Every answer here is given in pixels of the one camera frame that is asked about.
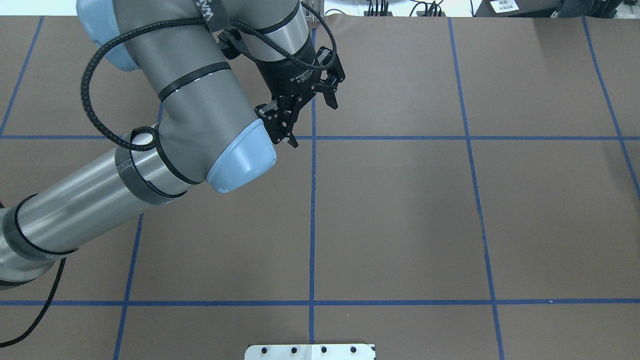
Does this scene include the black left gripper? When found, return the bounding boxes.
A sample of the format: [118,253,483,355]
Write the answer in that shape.
[254,44,346,148]

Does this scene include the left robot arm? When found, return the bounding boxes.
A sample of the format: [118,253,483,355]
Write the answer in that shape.
[0,0,346,290]

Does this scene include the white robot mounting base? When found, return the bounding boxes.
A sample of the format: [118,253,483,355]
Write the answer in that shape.
[244,342,377,360]

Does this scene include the aluminium frame post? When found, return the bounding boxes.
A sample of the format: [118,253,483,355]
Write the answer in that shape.
[300,0,326,24]

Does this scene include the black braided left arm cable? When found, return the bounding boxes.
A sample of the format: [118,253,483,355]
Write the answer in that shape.
[80,0,338,152]

